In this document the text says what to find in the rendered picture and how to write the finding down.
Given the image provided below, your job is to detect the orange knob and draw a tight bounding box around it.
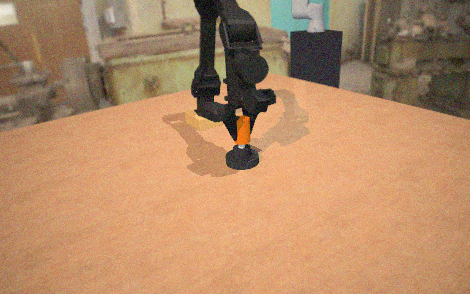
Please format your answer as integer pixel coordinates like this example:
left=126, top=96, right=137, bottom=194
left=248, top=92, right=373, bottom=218
left=234, top=115, right=251, bottom=145

